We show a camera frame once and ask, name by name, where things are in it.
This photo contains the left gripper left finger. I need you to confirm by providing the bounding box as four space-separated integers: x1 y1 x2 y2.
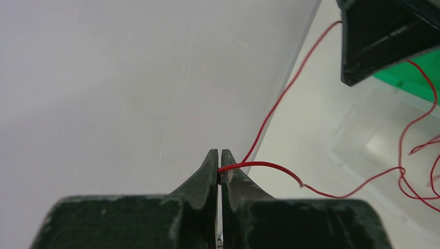
31 149 218 248

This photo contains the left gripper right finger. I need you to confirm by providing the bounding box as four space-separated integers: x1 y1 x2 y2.
221 169 392 248

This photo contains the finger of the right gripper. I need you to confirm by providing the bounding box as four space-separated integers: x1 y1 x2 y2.
337 0 439 87

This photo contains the red wire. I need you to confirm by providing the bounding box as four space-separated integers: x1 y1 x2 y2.
217 20 440 212

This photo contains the green plastic bin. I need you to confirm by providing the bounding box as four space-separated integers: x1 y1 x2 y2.
374 49 439 102

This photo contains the clear plastic bin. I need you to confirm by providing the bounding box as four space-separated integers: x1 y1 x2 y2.
329 80 439 243

